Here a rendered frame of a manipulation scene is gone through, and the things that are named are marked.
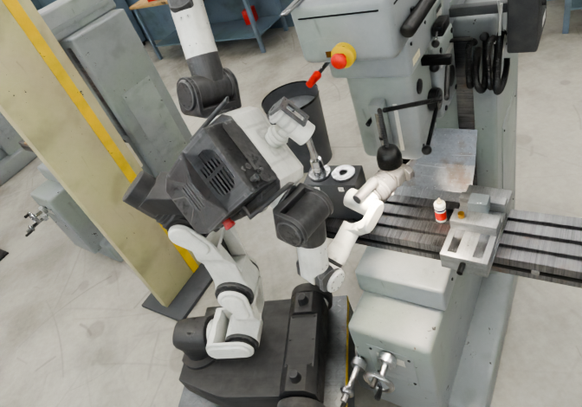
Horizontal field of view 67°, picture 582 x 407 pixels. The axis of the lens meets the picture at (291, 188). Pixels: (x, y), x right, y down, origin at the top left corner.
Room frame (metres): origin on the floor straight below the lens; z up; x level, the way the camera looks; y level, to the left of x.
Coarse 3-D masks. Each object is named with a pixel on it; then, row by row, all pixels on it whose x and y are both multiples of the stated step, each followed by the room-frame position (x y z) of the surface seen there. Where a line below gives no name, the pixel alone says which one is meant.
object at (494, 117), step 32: (480, 0) 1.44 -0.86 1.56; (480, 32) 1.32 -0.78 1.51; (480, 64) 1.32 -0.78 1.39; (512, 64) 1.52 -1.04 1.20; (480, 96) 1.32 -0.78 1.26; (512, 96) 1.52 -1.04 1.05; (480, 128) 1.32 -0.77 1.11; (512, 128) 1.52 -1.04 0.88; (480, 160) 1.33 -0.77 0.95; (512, 160) 1.53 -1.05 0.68
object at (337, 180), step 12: (336, 168) 1.39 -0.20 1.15; (348, 168) 1.36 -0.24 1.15; (360, 168) 1.34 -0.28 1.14; (312, 180) 1.38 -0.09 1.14; (324, 180) 1.36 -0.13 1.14; (336, 180) 1.32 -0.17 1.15; (348, 180) 1.30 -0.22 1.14; (360, 180) 1.32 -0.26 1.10; (336, 192) 1.31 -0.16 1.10; (336, 204) 1.32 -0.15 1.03; (336, 216) 1.33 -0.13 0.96; (348, 216) 1.30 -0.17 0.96; (360, 216) 1.27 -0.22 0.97
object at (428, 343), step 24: (456, 288) 1.00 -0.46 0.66; (360, 312) 1.01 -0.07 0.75; (384, 312) 0.97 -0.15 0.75; (408, 312) 0.93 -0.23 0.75; (432, 312) 0.89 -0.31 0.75; (456, 312) 0.98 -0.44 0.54; (360, 336) 0.93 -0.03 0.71; (384, 336) 0.88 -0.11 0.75; (408, 336) 0.84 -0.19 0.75; (432, 336) 0.81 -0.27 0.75; (456, 336) 0.96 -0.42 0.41; (408, 360) 0.81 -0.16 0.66; (432, 360) 0.76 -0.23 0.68; (456, 360) 0.93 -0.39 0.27; (408, 384) 0.83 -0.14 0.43; (432, 384) 0.76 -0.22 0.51
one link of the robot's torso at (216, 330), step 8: (216, 312) 1.29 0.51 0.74; (224, 312) 1.29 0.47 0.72; (216, 320) 1.24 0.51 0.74; (224, 320) 1.27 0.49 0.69; (208, 328) 1.22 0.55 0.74; (216, 328) 1.20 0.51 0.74; (224, 328) 1.24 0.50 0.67; (208, 336) 1.19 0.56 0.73; (216, 336) 1.18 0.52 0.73; (224, 336) 1.22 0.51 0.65; (208, 344) 1.15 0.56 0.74; (216, 344) 1.13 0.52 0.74; (224, 344) 1.12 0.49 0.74; (232, 344) 1.10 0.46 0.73; (240, 344) 1.09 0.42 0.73; (208, 352) 1.14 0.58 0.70; (216, 352) 1.13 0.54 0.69; (224, 352) 1.11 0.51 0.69; (232, 352) 1.10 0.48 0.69; (240, 352) 1.09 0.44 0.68; (248, 352) 1.08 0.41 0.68
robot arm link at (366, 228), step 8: (376, 200) 1.02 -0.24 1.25; (368, 208) 1.00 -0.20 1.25; (376, 208) 0.99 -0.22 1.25; (368, 216) 0.98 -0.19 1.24; (376, 216) 0.99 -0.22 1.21; (344, 224) 1.01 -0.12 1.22; (352, 224) 0.99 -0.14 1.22; (360, 224) 0.98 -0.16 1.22; (368, 224) 0.97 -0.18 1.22; (352, 232) 0.98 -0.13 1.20; (360, 232) 0.97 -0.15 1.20; (368, 232) 0.97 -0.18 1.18
